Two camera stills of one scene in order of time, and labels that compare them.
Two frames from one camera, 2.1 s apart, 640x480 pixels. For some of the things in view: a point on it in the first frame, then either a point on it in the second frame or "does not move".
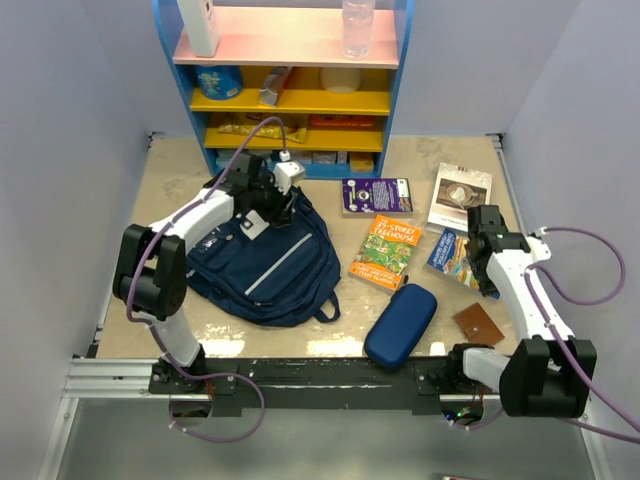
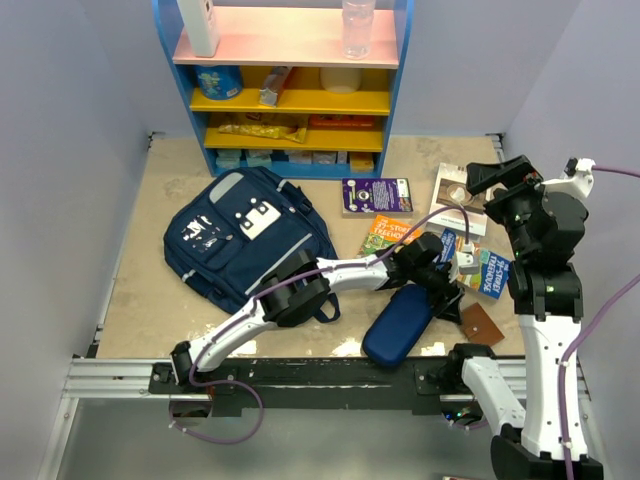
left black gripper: [281, 213] -> [448, 309]
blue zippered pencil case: [399, 326] does not move
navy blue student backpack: [289, 276] does not move
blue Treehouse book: [449, 256] does not move
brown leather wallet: [477, 326] does not move
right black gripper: [485, 281] -> [520, 169]
